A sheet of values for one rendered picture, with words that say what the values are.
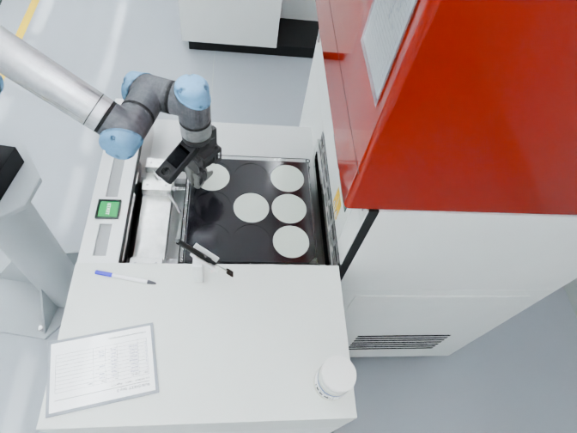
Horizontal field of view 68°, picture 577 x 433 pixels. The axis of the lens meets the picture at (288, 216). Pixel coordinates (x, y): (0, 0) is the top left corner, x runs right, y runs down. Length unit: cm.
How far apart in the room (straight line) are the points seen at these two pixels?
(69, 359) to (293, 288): 50
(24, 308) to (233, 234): 125
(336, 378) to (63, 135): 219
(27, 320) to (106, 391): 123
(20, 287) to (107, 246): 117
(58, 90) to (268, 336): 65
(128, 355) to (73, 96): 53
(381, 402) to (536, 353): 82
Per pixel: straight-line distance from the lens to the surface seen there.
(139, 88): 102
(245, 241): 116
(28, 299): 222
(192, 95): 97
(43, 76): 95
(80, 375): 101
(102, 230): 115
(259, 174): 129
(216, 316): 101
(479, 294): 142
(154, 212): 125
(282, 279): 105
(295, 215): 122
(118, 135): 93
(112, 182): 123
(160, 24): 342
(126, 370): 99
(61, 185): 252
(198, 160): 112
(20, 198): 145
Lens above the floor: 192
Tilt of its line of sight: 57 degrees down
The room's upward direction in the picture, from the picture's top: 13 degrees clockwise
